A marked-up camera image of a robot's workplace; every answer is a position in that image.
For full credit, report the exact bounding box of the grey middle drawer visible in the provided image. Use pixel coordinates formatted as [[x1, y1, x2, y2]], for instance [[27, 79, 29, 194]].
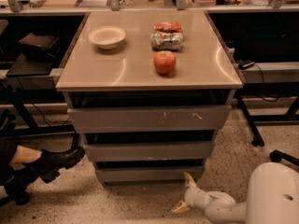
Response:
[[84, 141, 215, 161]]

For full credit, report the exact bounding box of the black power adapter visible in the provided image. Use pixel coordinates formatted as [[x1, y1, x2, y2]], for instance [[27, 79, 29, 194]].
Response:
[[238, 60, 254, 70]]

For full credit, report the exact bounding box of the black box on shelf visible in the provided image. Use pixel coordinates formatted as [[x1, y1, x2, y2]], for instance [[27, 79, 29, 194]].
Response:
[[18, 33, 60, 62]]

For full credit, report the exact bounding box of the grey drawer cabinet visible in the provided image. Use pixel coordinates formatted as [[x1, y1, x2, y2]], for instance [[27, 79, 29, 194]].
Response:
[[55, 9, 244, 187]]

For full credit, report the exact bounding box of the grey bottom drawer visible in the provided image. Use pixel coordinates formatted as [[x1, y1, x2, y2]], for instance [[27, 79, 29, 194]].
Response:
[[95, 166, 205, 183]]

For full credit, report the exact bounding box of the grey drawer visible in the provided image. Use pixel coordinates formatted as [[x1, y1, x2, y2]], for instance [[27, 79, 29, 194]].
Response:
[[84, 141, 215, 161], [68, 105, 231, 133], [95, 166, 205, 183]]

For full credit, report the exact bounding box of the green silver chip bag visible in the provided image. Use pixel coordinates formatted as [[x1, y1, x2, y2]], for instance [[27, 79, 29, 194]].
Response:
[[151, 32, 183, 50]]

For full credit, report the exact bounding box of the white bowl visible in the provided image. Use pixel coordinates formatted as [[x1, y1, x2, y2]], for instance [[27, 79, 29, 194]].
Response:
[[88, 26, 126, 50]]

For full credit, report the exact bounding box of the person's leg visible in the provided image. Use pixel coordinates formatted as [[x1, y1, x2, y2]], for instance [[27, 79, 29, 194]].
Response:
[[0, 139, 42, 169]]

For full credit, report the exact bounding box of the black chair base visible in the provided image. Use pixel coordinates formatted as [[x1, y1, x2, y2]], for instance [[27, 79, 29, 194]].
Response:
[[269, 150, 299, 166]]

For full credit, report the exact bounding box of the black table leg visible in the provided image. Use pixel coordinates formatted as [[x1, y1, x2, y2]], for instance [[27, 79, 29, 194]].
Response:
[[236, 94, 264, 147]]

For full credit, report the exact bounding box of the grey top drawer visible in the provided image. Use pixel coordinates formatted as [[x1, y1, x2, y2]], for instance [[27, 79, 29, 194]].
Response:
[[68, 105, 231, 133]]

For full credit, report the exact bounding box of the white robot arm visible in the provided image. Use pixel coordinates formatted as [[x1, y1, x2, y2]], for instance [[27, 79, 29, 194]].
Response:
[[172, 162, 299, 224]]

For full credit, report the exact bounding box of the red apple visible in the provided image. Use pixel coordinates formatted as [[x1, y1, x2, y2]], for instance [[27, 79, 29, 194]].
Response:
[[153, 50, 177, 75]]

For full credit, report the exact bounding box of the red chip bag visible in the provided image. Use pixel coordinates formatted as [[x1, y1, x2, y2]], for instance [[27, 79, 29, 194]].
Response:
[[154, 21, 183, 33]]

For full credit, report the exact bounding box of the black leather shoe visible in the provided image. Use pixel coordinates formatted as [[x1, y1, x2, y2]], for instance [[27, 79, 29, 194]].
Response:
[[26, 147, 85, 183]]

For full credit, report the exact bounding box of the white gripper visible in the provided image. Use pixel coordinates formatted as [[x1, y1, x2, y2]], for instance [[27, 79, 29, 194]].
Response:
[[172, 173, 235, 214]]

